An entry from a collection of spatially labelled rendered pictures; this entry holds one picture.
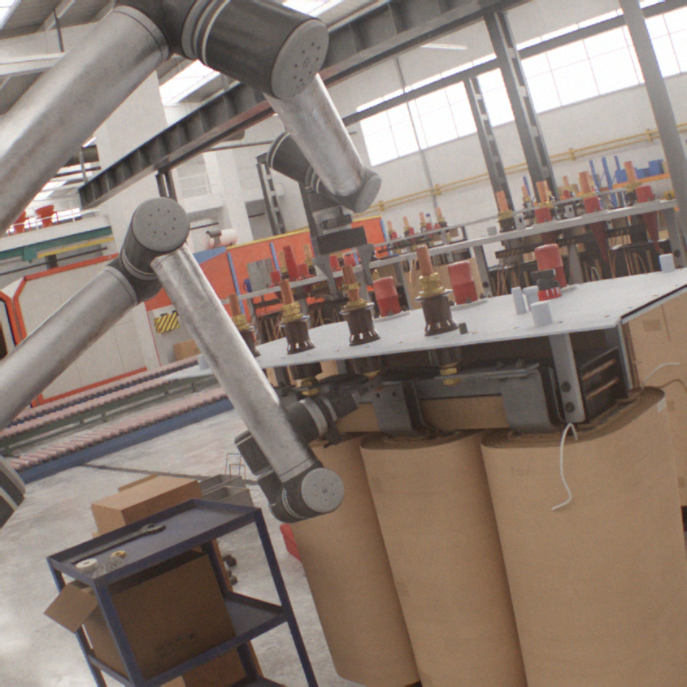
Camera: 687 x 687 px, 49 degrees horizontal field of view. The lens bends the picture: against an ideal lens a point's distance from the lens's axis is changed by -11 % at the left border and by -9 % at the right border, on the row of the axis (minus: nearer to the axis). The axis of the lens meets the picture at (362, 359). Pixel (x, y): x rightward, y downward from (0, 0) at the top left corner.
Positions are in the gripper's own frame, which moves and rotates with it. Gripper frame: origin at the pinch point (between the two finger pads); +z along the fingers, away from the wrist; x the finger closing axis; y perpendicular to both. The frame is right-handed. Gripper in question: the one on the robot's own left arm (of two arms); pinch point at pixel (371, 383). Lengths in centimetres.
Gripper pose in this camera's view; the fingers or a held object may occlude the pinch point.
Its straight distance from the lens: 217.2
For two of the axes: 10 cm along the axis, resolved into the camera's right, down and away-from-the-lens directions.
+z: 8.2, -4.6, 3.4
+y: -4.2, -8.9, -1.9
